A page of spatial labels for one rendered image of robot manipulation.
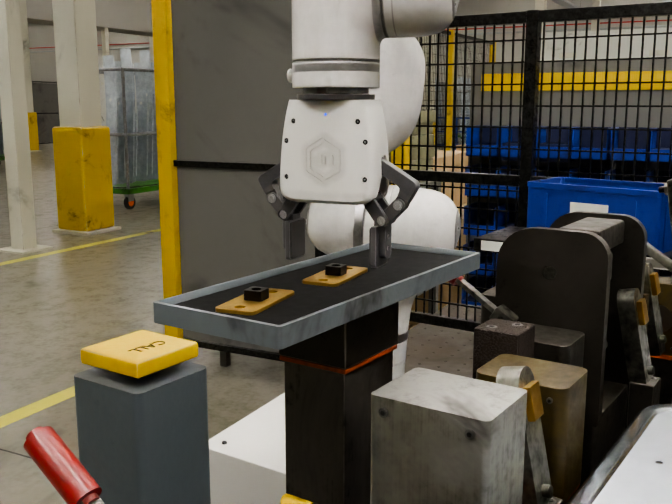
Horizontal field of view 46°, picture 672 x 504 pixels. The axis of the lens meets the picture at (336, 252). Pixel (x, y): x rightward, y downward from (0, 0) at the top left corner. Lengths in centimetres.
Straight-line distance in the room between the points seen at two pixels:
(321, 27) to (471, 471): 40
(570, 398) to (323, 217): 55
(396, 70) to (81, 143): 742
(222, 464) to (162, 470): 70
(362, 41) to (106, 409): 39
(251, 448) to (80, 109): 741
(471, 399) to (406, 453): 6
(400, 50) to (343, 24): 43
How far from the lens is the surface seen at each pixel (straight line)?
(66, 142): 862
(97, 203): 864
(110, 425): 58
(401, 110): 117
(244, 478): 127
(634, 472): 80
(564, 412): 76
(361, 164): 74
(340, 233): 118
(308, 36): 75
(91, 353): 59
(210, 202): 382
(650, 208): 172
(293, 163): 77
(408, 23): 74
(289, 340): 61
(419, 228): 116
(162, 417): 58
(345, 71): 74
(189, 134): 386
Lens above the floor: 133
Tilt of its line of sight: 11 degrees down
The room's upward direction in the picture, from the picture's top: straight up
